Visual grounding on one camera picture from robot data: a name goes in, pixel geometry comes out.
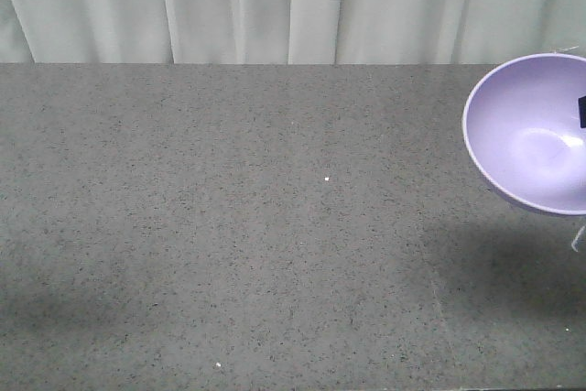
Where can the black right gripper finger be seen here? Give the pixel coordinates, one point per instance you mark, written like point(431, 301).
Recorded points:
point(582, 111)

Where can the purple plastic bowl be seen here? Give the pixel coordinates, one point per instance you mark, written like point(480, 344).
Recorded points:
point(521, 127)

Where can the white curtain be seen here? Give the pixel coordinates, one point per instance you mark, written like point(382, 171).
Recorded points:
point(288, 31)

